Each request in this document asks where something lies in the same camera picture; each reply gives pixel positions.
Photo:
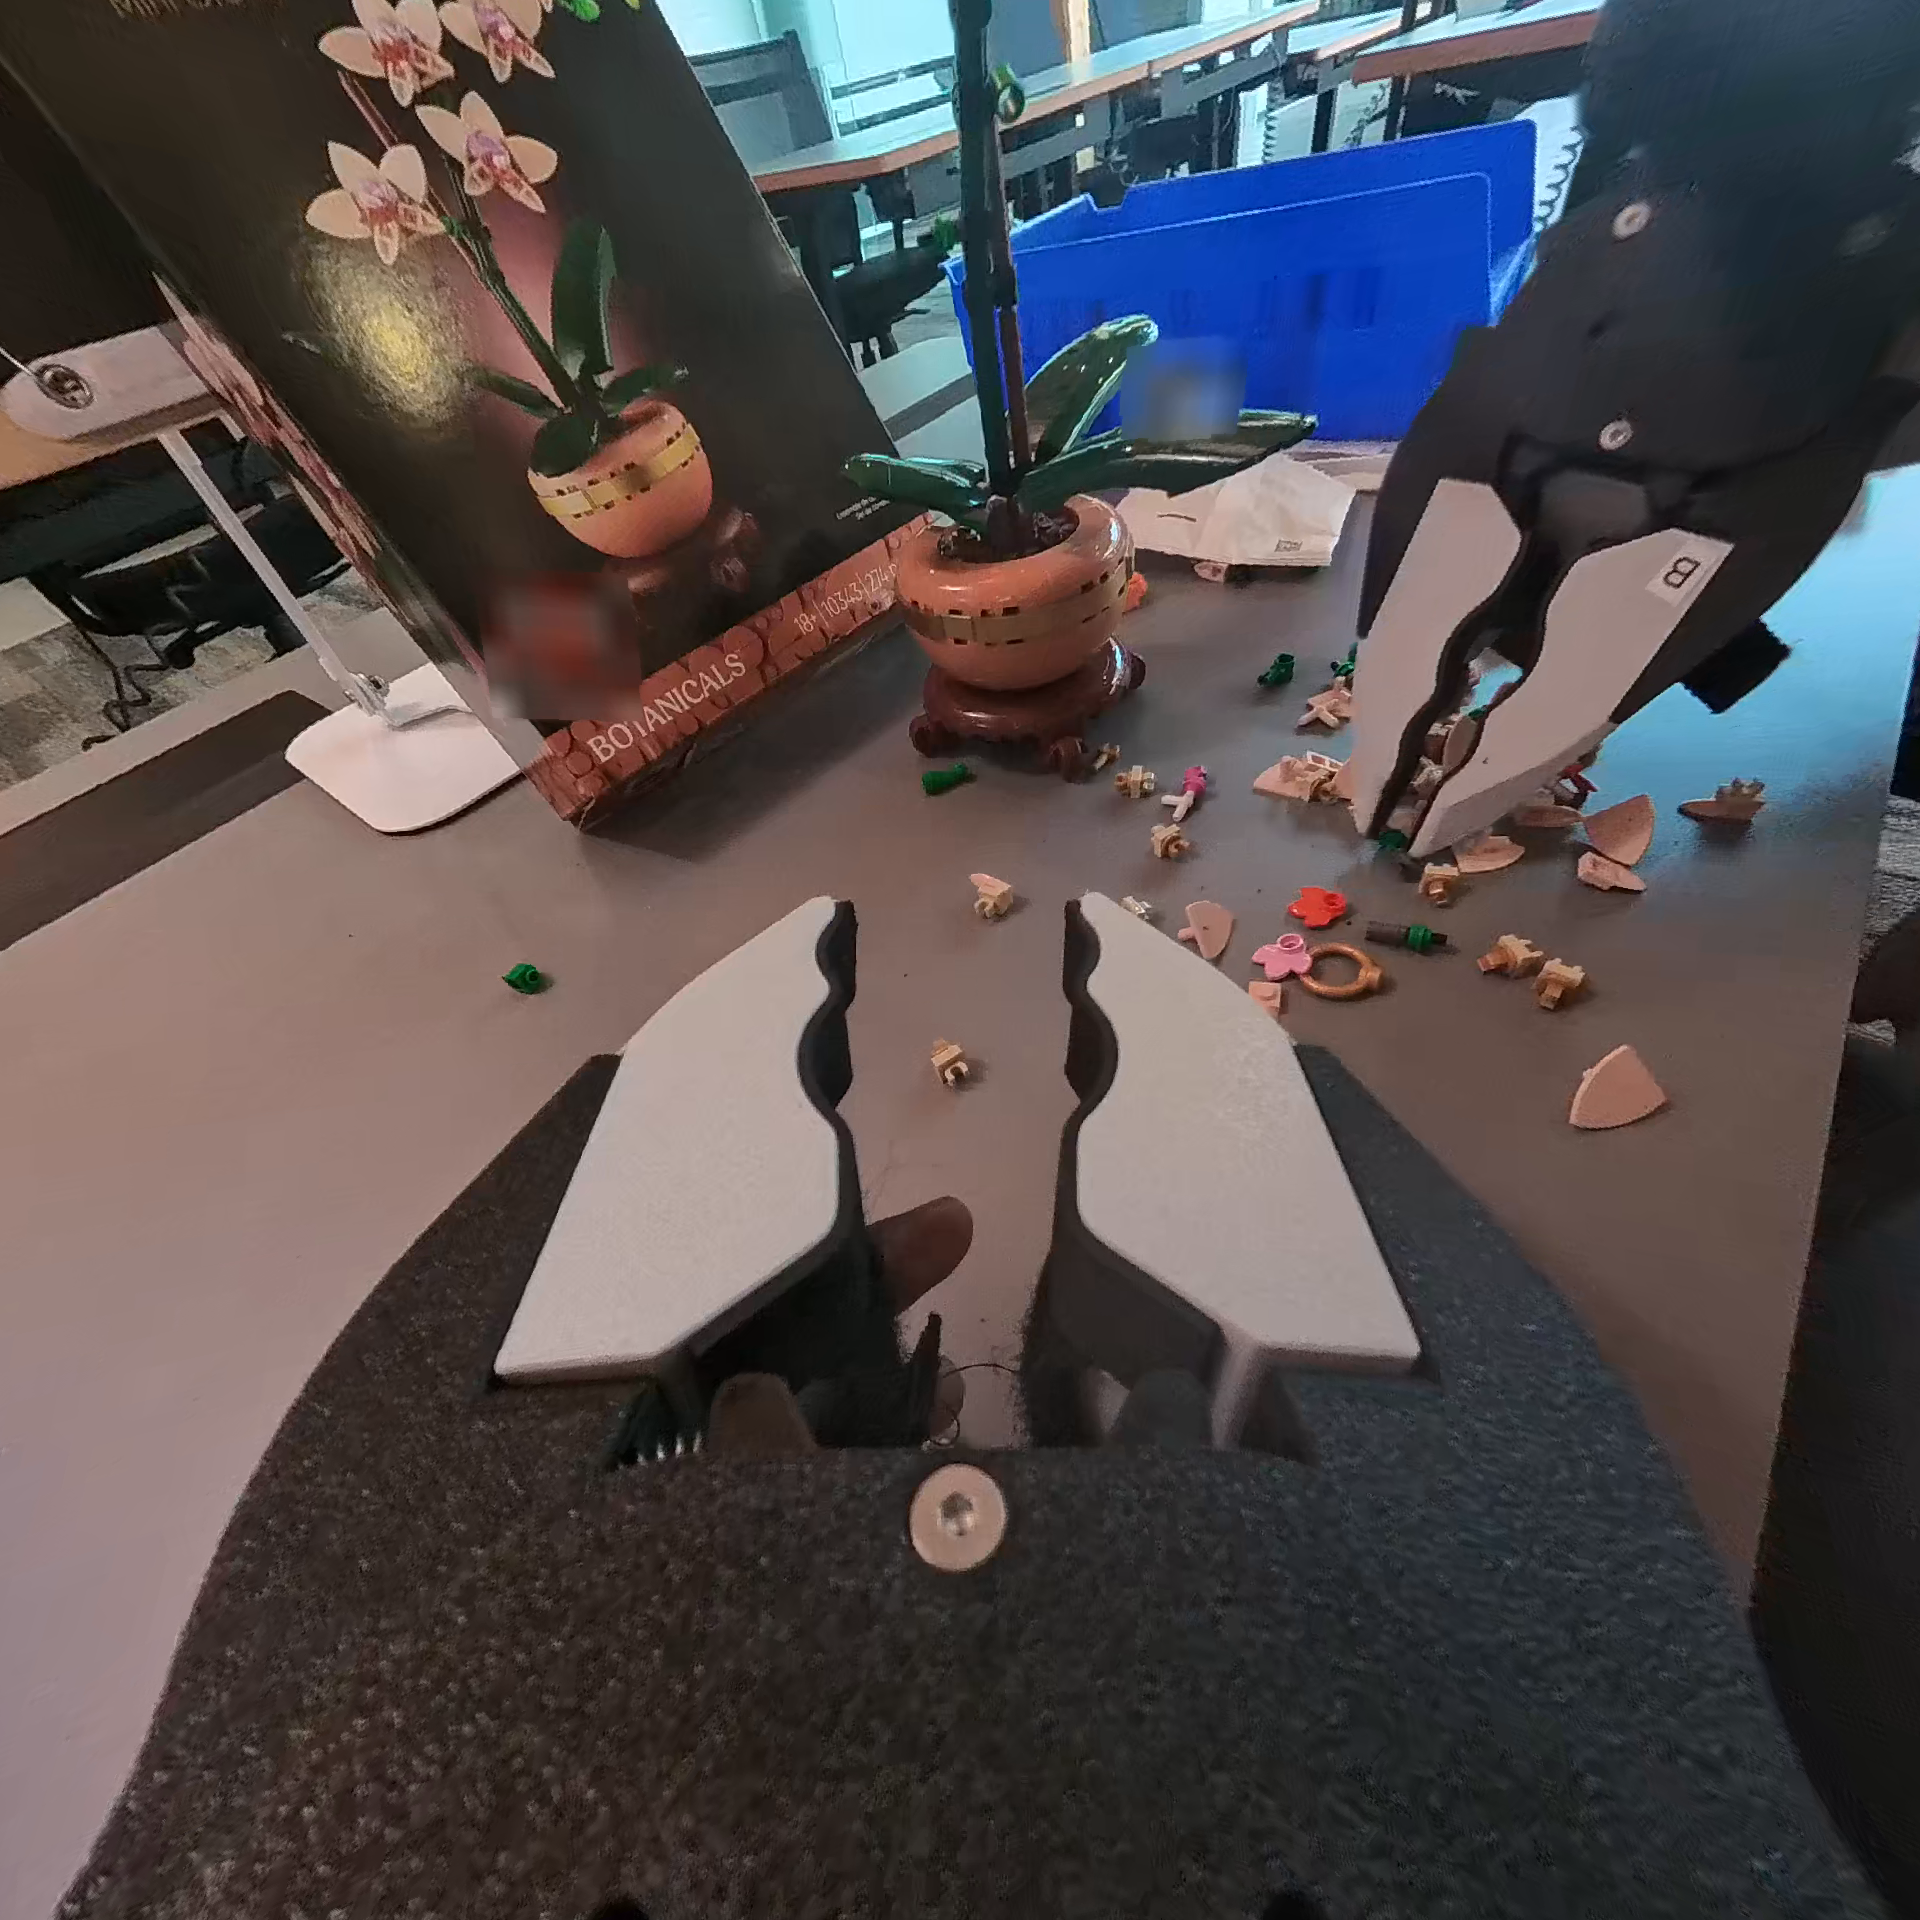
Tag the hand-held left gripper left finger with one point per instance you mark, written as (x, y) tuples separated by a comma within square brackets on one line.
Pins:
[(708, 1154)]

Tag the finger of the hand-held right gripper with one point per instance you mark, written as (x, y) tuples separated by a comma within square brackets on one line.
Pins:
[(1590, 675), (1423, 627)]

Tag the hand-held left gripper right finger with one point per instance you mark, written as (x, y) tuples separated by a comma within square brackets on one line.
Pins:
[(1218, 1154)]

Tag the tan toy brick pieces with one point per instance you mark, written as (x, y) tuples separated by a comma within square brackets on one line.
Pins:
[(1616, 1087)]

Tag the grey desk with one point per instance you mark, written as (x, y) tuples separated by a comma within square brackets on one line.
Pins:
[(374, 1126)]

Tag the white desk stand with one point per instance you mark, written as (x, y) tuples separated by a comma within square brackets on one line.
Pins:
[(406, 764)]

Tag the person's left hand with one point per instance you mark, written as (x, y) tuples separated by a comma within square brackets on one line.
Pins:
[(925, 1248)]

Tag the pink flower brick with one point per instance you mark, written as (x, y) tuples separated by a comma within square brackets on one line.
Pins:
[(1286, 954)]

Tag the white paper bag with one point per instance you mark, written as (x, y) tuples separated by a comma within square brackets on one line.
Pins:
[(1247, 521)]

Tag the red flower brick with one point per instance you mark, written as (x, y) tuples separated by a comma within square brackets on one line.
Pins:
[(1320, 905)]

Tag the pink and white stem brick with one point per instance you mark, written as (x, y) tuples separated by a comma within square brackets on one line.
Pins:
[(1191, 788)]

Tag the dark green stem brick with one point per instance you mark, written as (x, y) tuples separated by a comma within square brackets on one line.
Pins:
[(1410, 938)]

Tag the office table with orange edge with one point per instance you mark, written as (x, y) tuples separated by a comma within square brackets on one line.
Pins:
[(1094, 67), (1470, 23)]

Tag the blue plastic bin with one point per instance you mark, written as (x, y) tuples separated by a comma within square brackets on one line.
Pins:
[(1350, 255)]

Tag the toy brick orchid plant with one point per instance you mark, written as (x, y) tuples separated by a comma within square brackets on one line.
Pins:
[(1018, 600)]

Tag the dark orchid picture box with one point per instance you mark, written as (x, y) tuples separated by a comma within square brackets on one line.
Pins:
[(599, 182)]

